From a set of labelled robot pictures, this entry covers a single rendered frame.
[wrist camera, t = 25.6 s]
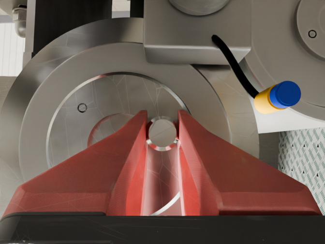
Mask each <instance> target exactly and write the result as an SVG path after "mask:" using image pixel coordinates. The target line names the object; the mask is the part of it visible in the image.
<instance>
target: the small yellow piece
mask: <svg viewBox="0 0 325 244"><path fill-rule="evenodd" d="M211 38H212V41H213V42H214V43H215V44H216V45H217V46H218V48H219V49H220V50H221V52H222V53H223V54H224V56H225V57H226V59H227V61H228V62H229V64H230V66H231V68H232V70H233V71H234V73H235V75H236V77H237V78H238V80H239V82H240V83H241V85H242V86H243V88H244V89H245V90H246V91H247V93H248V94H249V95H250V96H251V97H252V98H253V99H254V106H255V108H256V109H257V111H259V112H260V113H262V114H269V113H273V112H276V111H280V110H284V109H286V108H288V107H291V106H293V105H295V104H297V103H298V101H299V100H300V98H301V90H300V88H299V86H298V85H297V84H296V83H294V82H292V81H284V82H281V83H279V84H275V85H273V86H271V87H269V88H267V89H265V90H264V91H262V92H258V91H257V90H256V89H255V88H254V87H253V85H252V84H251V83H250V82H249V80H248V79H247V77H246V76H245V74H244V73H243V71H242V69H241V68H240V66H239V64H238V62H237V60H236V59H235V57H234V55H233V53H232V52H231V50H230V49H229V48H228V46H227V45H226V44H225V43H224V42H223V40H222V39H221V38H220V37H218V36H217V35H212V37H211Z"/></svg>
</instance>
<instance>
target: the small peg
mask: <svg viewBox="0 0 325 244"><path fill-rule="evenodd" d="M146 141H147V143H148V144H149V146H151V147H152V148H153V149H155V150H158V151H167V150H170V149H171V148H173V147H174V146H175V145H176V144H177V143H178V141H179V126H178V124H177V123H176V122H175V121H174V120H173V119H171V118H170V117H167V116H158V117H155V118H153V119H152V120H151V121H150V122H149V123H148V124H147V126H146Z"/></svg>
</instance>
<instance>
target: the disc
mask: <svg viewBox="0 0 325 244"><path fill-rule="evenodd" d="M143 22H144V19H143V18H137V17H119V18H110V19H104V20H99V21H95V22H91V23H88V24H85V25H83V26H80V27H77V28H75V29H73V30H71V31H69V32H67V33H65V34H63V35H61V36H60V37H58V38H56V39H55V40H53V41H52V42H50V43H49V44H48V45H46V46H45V47H44V48H43V49H42V50H40V51H39V52H38V53H37V54H36V55H35V56H34V57H33V58H32V59H31V60H30V61H29V62H28V63H27V65H26V66H25V67H24V68H23V70H22V71H21V72H20V74H19V75H18V76H17V78H16V80H15V81H14V83H13V84H12V86H11V88H10V90H9V92H8V94H7V96H6V98H5V101H4V103H3V106H2V109H1V112H0V191H1V194H2V197H3V200H4V202H5V204H6V207H7V206H8V204H9V202H10V200H11V198H12V197H13V195H14V193H15V191H16V189H17V188H18V187H19V186H20V185H22V184H23V179H22V175H21V170H20V165H19V154H18V146H19V135H20V129H21V125H22V121H23V118H24V115H25V112H26V109H27V107H28V105H29V103H30V101H31V99H32V97H33V95H34V94H35V92H36V91H37V89H38V88H39V86H40V85H41V83H42V82H43V81H44V80H45V79H46V78H47V76H48V75H49V74H50V73H51V72H52V71H53V70H55V69H56V68H57V67H58V66H59V65H60V64H62V63H63V62H65V61H66V60H67V59H69V58H70V57H72V56H74V55H76V54H78V53H80V52H81V51H84V50H86V49H89V48H91V47H95V46H99V45H103V44H107V43H114V42H138V43H143ZM192 65H193V66H194V67H195V68H196V69H198V70H199V71H200V72H201V73H202V74H203V75H204V76H205V77H206V79H207V80H208V81H209V82H210V84H211V85H212V86H213V88H214V89H215V91H216V92H217V94H218V96H219V98H220V100H221V101H222V104H223V106H224V108H225V111H226V114H227V117H228V121H229V124H230V129H231V136H232V144H233V145H234V146H236V147H238V148H240V149H242V150H243V151H245V152H247V153H249V154H251V155H252V156H254V157H256V158H258V159H259V135H258V128H257V122H256V118H255V114H254V111H253V108H252V105H251V102H250V99H249V97H248V95H247V92H246V90H245V89H244V88H243V86H242V85H241V83H240V82H239V80H238V78H237V77H236V75H235V73H234V71H233V70H232V68H231V67H230V65H218V64H192Z"/></svg>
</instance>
